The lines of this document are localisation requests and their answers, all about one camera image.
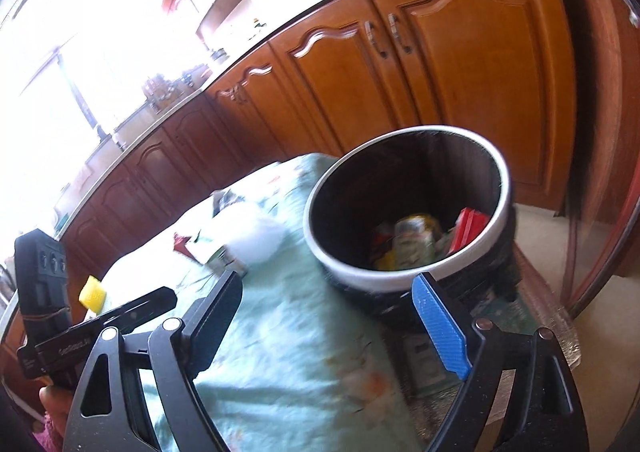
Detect wooden door frame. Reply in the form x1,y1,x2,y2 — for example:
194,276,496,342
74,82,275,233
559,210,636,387
542,0,640,318

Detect person's left hand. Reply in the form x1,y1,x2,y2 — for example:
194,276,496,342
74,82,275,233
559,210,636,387
39,382,76,433

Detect small red wrapper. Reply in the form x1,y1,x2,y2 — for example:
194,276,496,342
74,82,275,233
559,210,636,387
172,234,197,258

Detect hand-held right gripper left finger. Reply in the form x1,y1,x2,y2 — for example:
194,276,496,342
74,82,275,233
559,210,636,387
62,269,244,452

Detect yellow snack bag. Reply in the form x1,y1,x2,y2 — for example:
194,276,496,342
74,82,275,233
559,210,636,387
372,227,401,270

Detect white rimmed trash bin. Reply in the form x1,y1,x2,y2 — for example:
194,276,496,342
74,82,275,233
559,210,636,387
302,125,518,328

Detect yellow foam fruit net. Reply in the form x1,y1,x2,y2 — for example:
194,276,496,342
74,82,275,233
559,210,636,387
79,275,106,311

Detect wooden lower cabinets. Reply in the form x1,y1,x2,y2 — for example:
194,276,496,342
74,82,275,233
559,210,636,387
50,0,578,283

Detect kitchen window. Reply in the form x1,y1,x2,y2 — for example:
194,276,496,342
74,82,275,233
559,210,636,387
0,7,211,233

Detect crushed green drink can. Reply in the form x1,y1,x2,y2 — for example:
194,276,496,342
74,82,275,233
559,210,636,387
394,214,443,268

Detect dish rack with utensils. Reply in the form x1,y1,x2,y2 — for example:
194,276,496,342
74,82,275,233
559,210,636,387
142,74,196,105

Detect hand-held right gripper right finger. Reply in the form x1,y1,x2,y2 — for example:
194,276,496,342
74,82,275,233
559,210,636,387
411,272,591,452

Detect red snack wrapper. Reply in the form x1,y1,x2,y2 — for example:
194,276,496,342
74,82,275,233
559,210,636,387
450,207,491,253

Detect light blue floral tablecloth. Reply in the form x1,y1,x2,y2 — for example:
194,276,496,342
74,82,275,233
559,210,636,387
65,152,426,452

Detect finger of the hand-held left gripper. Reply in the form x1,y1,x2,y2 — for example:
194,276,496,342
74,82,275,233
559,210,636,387
95,286,179,334

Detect crumpled foil wrapper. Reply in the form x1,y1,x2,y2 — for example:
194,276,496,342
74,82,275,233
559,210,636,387
212,189,242,216

